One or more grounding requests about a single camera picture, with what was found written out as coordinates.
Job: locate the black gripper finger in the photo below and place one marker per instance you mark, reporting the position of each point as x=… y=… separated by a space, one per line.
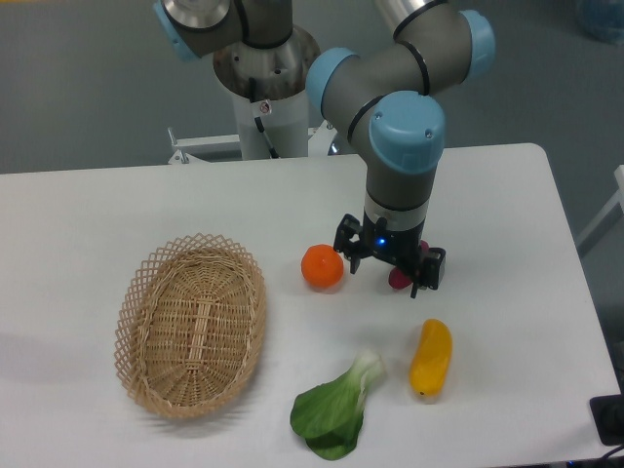
x=347 y=241
x=428 y=271

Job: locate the blue object top right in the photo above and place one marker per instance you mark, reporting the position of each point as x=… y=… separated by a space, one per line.
x=602 y=19

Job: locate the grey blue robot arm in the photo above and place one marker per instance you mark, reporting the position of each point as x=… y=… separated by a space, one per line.
x=384 y=106

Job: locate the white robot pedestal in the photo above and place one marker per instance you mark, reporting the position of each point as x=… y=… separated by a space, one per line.
x=267 y=89

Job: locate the woven wicker basket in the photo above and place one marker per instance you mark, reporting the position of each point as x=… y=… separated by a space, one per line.
x=191 y=326

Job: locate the black device at edge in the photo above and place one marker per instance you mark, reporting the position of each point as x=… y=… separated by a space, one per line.
x=607 y=413

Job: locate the orange tangerine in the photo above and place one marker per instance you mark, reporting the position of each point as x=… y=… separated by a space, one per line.
x=322 y=269

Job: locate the yellow mango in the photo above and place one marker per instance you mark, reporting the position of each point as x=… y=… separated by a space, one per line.
x=430 y=364

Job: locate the green bok choy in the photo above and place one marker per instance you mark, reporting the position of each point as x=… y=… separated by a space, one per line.
x=330 y=416

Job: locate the white metal base frame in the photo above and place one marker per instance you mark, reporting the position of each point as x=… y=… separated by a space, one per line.
x=322 y=140

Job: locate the dark red fruit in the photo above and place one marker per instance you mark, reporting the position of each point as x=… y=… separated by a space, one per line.
x=399 y=280

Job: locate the white frame at right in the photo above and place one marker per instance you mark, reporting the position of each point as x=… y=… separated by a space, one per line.
x=604 y=220

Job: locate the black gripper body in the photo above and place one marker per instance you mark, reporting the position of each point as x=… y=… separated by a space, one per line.
x=394 y=247

